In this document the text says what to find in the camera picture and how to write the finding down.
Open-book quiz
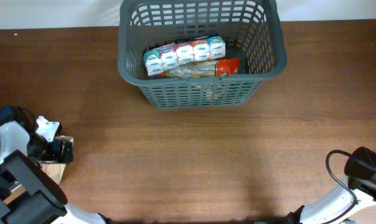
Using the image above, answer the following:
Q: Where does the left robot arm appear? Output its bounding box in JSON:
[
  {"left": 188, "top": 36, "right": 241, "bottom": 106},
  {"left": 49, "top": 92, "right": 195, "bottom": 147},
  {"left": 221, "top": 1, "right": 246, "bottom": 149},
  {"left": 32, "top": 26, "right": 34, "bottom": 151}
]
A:
[{"left": 0, "top": 106, "right": 113, "bottom": 224}]

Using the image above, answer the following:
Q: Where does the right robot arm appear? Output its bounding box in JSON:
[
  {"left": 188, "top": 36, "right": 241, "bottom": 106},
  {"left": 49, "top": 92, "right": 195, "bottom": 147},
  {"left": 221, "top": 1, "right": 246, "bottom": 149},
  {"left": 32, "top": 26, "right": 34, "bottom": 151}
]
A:
[{"left": 272, "top": 146, "right": 376, "bottom": 224}]

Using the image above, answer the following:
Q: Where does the grey plastic shopping basket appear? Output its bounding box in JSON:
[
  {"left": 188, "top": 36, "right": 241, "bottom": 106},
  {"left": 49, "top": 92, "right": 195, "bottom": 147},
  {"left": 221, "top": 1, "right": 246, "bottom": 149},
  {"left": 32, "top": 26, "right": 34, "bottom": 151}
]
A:
[{"left": 117, "top": 0, "right": 287, "bottom": 108}]

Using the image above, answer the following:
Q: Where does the Kleenex tissue multipack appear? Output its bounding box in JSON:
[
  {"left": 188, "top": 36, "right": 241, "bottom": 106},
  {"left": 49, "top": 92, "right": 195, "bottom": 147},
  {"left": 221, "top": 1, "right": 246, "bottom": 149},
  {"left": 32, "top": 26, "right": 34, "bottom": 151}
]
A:
[{"left": 142, "top": 34, "right": 226, "bottom": 78}]

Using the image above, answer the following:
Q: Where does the red spaghetti packet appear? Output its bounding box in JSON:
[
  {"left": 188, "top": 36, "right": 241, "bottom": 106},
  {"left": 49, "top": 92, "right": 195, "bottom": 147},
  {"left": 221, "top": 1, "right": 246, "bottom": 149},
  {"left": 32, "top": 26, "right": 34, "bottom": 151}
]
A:
[{"left": 164, "top": 58, "right": 240, "bottom": 78}]

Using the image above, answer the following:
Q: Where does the brown snack wrapper packet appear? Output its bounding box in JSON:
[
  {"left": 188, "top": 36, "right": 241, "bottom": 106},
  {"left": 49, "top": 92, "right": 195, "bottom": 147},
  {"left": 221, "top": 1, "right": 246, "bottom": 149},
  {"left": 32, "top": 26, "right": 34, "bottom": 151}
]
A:
[{"left": 38, "top": 135, "right": 75, "bottom": 185}]

